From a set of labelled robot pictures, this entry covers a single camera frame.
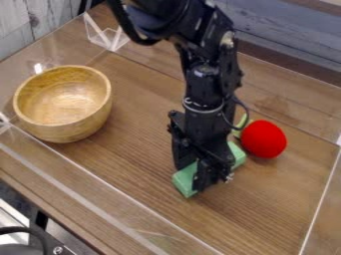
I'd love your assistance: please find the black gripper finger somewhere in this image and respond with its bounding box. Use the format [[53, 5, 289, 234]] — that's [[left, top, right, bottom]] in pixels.
[[171, 132, 197, 170], [191, 158, 231, 192]]

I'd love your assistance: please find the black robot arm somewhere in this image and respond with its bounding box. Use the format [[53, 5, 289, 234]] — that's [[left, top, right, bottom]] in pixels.
[[107, 0, 245, 191]]

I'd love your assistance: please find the black cable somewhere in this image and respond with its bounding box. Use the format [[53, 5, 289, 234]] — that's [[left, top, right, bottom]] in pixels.
[[0, 225, 45, 255]]

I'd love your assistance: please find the green rectangular block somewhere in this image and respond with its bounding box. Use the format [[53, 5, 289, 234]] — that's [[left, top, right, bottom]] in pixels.
[[171, 141, 246, 198]]

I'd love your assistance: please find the clear acrylic corner bracket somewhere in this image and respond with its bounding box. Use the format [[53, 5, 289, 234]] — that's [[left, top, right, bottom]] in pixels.
[[83, 13, 130, 52]]

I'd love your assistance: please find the red plush tomato toy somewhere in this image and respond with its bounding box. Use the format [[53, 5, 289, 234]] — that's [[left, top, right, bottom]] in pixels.
[[231, 115, 287, 159]]

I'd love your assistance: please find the brown wooden bowl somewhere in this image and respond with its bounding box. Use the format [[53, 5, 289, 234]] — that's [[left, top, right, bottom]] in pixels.
[[12, 65, 114, 143]]

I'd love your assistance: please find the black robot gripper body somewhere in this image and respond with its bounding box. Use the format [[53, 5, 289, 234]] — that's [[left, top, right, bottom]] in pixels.
[[168, 103, 235, 165]]

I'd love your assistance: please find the clear acrylic tray wall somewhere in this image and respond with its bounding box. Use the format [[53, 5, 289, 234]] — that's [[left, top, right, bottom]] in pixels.
[[0, 113, 222, 255]]

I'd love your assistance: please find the black metal table frame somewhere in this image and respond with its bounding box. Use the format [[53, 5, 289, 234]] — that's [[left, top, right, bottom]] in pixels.
[[29, 209, 78, 255]]

